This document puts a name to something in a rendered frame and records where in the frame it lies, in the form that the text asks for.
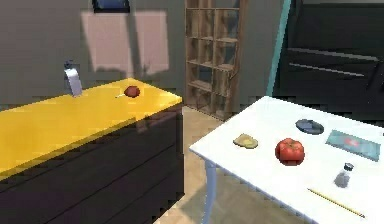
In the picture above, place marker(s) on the red apple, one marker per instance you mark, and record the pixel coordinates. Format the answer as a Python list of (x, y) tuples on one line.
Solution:
[(132, 91)]

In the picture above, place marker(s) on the white dining table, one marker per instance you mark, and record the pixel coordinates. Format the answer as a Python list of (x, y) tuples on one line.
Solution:
[(276, 176)]

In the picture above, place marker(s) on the brown wooden shelf unit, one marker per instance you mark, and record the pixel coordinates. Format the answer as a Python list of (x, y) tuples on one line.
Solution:
[(213, 56)]

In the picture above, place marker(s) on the teal door frame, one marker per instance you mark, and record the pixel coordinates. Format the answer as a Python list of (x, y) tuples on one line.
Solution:
[(277, 50)]

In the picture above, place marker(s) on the white spray bottle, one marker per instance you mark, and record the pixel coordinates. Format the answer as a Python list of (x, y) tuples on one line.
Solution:
[(73, 80)]

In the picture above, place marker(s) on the teal flat rectangular card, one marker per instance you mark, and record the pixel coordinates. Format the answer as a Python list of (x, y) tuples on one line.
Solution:
[(353, 144)]

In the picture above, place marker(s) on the yellow topped dark counter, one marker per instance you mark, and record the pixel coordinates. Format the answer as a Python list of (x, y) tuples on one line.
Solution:
[(66, 140)]

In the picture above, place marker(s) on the dark blue round plate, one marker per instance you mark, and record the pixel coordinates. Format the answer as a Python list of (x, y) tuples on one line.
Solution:
[(309, 126)]

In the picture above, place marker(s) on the yellow pencil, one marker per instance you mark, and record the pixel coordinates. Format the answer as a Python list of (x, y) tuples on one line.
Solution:
[(336, 202)]

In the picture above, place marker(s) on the blue framed wall picture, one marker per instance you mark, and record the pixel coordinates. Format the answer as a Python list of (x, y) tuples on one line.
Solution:
[(111, 5)]

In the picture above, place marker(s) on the red tomato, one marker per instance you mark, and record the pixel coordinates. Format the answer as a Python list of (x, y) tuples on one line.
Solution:
[(289, 151)]

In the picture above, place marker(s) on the glass pepper shaker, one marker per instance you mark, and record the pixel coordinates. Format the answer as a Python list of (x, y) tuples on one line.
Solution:
[(343, 176)]

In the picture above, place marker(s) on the dark cabinet with grey bars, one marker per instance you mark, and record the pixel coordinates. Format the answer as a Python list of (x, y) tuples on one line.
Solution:
[(330, 63)]

